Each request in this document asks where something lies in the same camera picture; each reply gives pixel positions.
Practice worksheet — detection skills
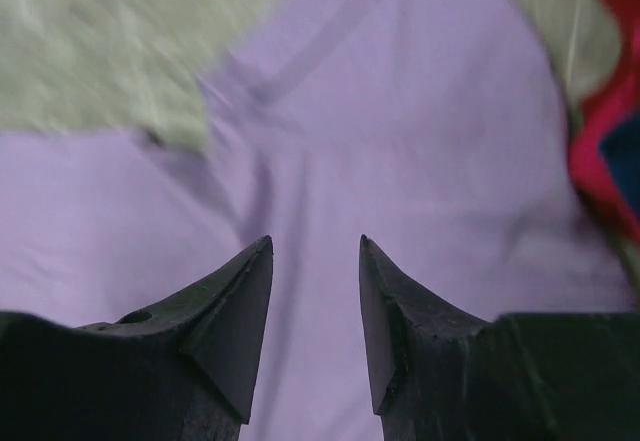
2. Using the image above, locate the lavender t shirt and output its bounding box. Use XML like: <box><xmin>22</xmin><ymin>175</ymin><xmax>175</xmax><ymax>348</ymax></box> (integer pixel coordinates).
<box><xmin>1</xmin><ymin>0</ymin><xmax>635</xmax><ymax>440</ymax></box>

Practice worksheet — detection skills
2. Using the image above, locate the red folded t shirt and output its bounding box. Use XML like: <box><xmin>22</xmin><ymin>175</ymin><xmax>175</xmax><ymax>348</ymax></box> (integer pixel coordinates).
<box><xmin>568</xmin><ymin>0</ymin><xmax>639</xmax><ymax>243</ymax></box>

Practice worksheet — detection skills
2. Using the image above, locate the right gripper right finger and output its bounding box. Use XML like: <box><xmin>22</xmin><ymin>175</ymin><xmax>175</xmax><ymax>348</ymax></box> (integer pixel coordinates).
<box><xmin>359</xmin><ymin>237</ymin><xmax>639</xmax><ymax>440</ymax></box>

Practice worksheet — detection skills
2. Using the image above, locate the blue folded t shirt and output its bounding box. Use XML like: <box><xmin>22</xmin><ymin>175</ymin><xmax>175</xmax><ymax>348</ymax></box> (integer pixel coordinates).
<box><xmin>600</xmin><ymin>113</ymin><xmax>640</xmax><ymax>216</ymax></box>

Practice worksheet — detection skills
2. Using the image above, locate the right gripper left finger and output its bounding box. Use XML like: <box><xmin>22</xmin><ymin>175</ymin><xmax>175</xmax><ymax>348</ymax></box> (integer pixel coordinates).
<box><xmin>1</xmin><ymin>236</ymin><xmax>273</xmax><ymax>440</ymax></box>

